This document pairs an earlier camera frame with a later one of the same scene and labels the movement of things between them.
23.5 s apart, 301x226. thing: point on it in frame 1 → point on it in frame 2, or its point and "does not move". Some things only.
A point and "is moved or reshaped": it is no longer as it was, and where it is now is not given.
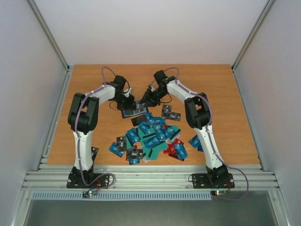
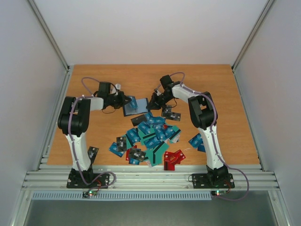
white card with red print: [145, 160] → [149, 164]
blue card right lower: [200, 148] does not move
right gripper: [150, 97] → [157, 99]
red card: [171, 149] → [171, 158]
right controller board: [219, 192] does not move
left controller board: [87, 194] does not move
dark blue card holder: [139, 108] does not move
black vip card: [94, 151] does not move
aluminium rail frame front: [150, 177] does not move
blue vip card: [180, 151] is moved or reshaped
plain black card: [138, 120] does not move
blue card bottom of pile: [134, 161] does not move
